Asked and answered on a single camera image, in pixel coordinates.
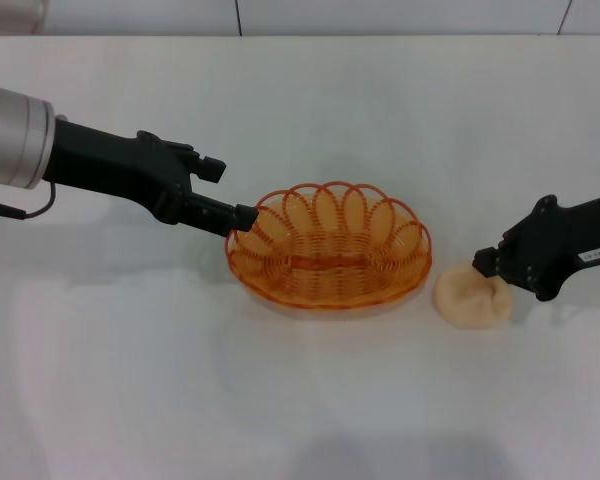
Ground pale round steamed bun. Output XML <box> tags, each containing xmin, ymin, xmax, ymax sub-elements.
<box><xmin>433</xmin><ymin>262</ymin><xmax>514</xmax><ymax>331</ymax></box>

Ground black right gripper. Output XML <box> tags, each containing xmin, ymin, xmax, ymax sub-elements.
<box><xmin>473</xmin><ymin>191</ymin><xmax>600</xmax><ymax>303</ymax></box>

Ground orange woven plastic basket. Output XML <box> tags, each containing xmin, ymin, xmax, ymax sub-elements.
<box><xmin>224</xmin><ymin>180</ymin><xmax>434</xmax><ymax>311</ymax></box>

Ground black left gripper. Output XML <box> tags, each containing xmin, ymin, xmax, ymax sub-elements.
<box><xmin>43</xmin><ymin>118</ymin><xmax>261</xmax><ymax>237</ymax></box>

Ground white tablecloth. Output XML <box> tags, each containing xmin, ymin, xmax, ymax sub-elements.
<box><xmin>0</xmin><ymin>34</ymin><xmax>600</xmax><ymax>480</ymax></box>

